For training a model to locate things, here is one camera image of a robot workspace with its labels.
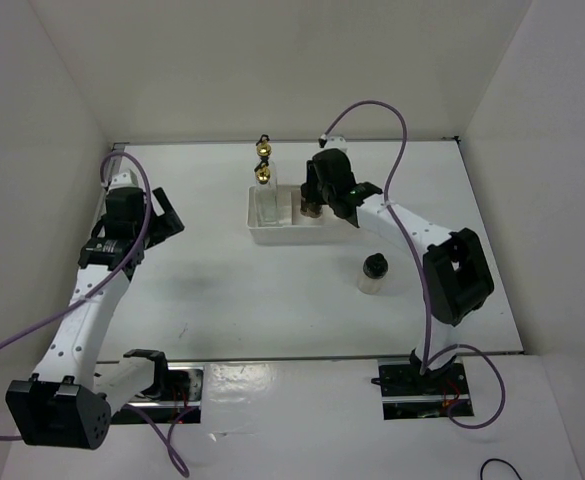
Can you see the white divided plastic tray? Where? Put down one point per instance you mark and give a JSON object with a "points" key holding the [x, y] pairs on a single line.
{"points": [[292, 227]]}

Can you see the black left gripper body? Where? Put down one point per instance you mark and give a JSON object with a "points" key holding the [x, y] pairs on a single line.
{"points": [[140, 227]]}

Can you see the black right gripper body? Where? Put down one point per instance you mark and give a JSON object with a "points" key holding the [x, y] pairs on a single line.
{"points": [[327, 194]]}

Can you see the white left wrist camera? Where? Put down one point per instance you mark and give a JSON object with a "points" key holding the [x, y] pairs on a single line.
{"points": [[123, 179]]}

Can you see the small spice jar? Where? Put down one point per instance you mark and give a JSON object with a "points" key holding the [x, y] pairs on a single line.
{"points": [[310, 209]]}

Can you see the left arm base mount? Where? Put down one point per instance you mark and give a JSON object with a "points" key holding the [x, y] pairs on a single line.
{"points": [[172, 395]]}

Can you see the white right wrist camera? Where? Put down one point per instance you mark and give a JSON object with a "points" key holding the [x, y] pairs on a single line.
{"points": [[327, 142]]}

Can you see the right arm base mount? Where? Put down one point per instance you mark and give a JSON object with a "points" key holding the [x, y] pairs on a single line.
{"points": [[406, 395]]}

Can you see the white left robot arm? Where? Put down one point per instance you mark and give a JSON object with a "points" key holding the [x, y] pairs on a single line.
{"points": [[63, 403]]}

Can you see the glass oil bottle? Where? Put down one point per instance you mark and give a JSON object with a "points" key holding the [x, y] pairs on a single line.
{"points": [[264, 151], [266, 194]]}

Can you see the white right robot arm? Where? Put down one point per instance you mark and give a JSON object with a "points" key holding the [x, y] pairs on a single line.
{"points": [[451, 265]]}

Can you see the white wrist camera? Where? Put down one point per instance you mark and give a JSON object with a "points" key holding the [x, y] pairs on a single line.
{"points": [[327, 142], [123, 179]]}

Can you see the white jar black lid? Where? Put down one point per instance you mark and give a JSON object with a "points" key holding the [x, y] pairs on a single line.
{"points": [[373, 273]]}

